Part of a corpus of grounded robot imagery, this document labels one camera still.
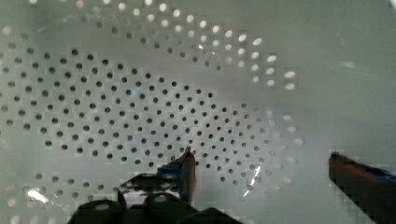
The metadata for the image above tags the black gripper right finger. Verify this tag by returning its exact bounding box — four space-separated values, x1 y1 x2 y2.
329 152 396 224

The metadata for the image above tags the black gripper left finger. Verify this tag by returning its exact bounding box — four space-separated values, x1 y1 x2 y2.
67 147 242 224

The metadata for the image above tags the green strainer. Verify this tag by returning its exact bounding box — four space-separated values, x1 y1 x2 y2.
1 0 395 224

